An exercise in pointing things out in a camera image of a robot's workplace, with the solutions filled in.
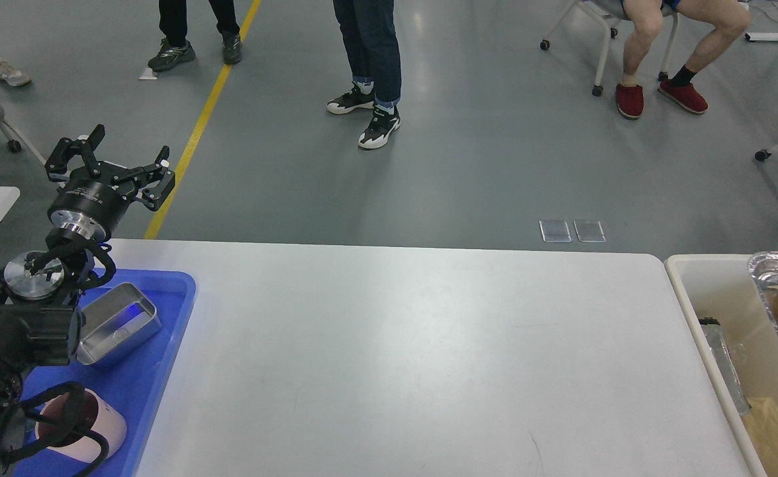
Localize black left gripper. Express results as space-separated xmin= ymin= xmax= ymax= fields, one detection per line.
xmin=44 ymin=124 xmax=176 ymax=242

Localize stainless steel rectangular container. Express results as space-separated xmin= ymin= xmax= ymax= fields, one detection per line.
xmin=76 ymin=283 xmax=162 ymax=369

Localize pink mug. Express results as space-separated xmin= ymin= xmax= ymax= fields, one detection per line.
xmin=41 ymin=388 xmax=126 ymax=464

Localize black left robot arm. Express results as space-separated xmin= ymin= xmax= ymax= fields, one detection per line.
xmin=0 ymin=125 xmax=175 ymax=476

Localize white paper on floor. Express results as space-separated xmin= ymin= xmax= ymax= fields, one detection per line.
xmin=138 ymin=68 xmax=158 ymax=81

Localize person in black trousers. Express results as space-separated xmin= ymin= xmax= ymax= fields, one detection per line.
xmin=147 ymin=0 xmax=244 ymax=74

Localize blue plastic tray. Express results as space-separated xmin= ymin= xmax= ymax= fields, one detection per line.
xmin=23 ymin=270 xmax=196 ymax=476

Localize person in blue jeans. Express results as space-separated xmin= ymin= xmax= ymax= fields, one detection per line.
xmin=326 ymin=1 xmax=402 ymax=149

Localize floor socket plate left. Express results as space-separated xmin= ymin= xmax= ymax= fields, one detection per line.
xmin=539 ymin=219 xmax=573 ymax=242

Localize floor socket plate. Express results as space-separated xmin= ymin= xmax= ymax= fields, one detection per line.
xmin=573 ymin=220 xmax=607 ymax=242
xmin=539 ymin=219 xmax=573 ymax=242

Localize floor socket plate right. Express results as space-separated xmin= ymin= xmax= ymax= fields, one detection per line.
xmin=573 ymin=220 xmax=607 ymax=242

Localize white office chair right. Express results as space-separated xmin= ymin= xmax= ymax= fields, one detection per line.
xmin=539 ymin=1 xmax=679 ymax=97

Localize white plastic bin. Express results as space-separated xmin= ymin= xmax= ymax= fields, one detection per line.
xmin=665 ymin=253 xmax=778 ymax=476

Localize clear plastic in bin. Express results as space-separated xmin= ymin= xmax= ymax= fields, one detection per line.
xmin=698 ymin=317 xmax=752 ymax=417

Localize seated person bare legs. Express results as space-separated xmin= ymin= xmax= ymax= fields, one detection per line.
xmin=615 ymin=0 xmax=754 ymax=121

